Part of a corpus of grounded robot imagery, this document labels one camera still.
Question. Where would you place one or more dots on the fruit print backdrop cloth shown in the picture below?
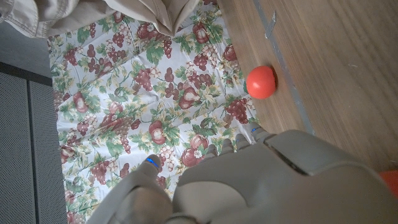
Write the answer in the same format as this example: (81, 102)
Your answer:
(140, 93)

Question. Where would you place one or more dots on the beige button jacket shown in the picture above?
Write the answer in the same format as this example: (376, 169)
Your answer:
(62, 12)

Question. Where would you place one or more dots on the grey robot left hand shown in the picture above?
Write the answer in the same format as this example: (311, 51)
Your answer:
(264, 186)

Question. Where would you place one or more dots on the orange-red ball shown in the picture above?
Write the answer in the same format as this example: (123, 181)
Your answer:
(261, 82)

